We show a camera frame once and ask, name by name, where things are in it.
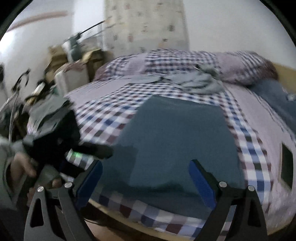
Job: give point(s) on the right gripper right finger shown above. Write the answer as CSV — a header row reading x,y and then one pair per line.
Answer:
x,y
248,222

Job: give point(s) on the light grey-blue garment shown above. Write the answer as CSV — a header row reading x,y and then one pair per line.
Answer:
x,y
203,80

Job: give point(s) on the green plush toy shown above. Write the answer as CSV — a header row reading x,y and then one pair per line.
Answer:
x,y
75,50

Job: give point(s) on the black bicycle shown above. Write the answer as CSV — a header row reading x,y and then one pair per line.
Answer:
x,y
12,101

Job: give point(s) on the grey left sleeve forearm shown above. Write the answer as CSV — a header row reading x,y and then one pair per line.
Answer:
x,y
8,151

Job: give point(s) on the black clothes rack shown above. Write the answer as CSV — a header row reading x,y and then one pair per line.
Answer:
x,y
93,31

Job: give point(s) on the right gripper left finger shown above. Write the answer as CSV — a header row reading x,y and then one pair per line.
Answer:
x,y
55,214

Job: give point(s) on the white suitcase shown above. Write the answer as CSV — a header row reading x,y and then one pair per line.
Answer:
x,y
69,79

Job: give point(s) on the pineapple print curtain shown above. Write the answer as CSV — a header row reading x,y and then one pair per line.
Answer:
x,y
133,27

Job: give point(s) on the person left hand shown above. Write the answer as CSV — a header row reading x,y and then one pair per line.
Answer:
x,y
21,165

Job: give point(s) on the dark blue shirt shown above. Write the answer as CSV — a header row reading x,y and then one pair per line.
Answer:
x,y
152,153

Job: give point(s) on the plaid bed sheet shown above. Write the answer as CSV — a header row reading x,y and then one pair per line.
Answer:
x,y
242,135

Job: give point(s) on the folded olive green garment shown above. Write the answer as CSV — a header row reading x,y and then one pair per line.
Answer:
x,y
43,109

